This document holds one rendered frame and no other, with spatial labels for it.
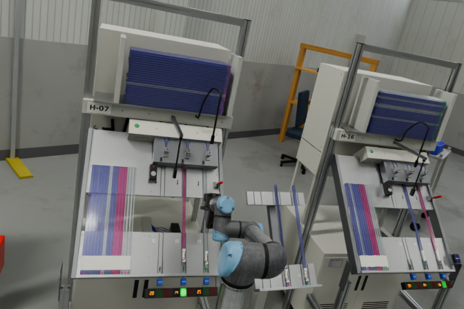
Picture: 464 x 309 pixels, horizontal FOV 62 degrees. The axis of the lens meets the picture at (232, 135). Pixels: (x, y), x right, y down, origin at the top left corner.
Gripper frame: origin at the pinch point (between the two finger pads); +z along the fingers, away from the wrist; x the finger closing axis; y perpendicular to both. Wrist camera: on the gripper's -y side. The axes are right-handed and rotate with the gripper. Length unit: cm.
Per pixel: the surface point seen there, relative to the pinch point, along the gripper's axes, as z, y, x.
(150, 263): -6.0, -26.1, 26.6
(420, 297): 77, -67, -211
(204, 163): 1.1, 23.1, 1.4
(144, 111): 4, 48, 34
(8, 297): 90, -60, 98
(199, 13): -17, 96, 13
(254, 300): 14, -49, -34
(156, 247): -4.0, -18.9, 24.0
